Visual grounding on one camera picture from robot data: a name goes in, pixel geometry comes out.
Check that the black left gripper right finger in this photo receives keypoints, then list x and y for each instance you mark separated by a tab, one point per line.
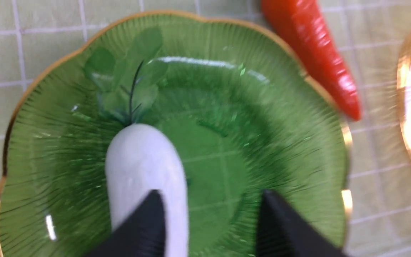
282	232

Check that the green glass plate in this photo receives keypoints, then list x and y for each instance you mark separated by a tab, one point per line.
231	96

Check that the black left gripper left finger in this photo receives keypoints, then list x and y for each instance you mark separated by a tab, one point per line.
142	234

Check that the long orange toy carrot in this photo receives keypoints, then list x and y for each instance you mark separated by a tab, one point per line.
301	24

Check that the white toy radish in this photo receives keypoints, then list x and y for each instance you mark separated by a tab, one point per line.
139	158

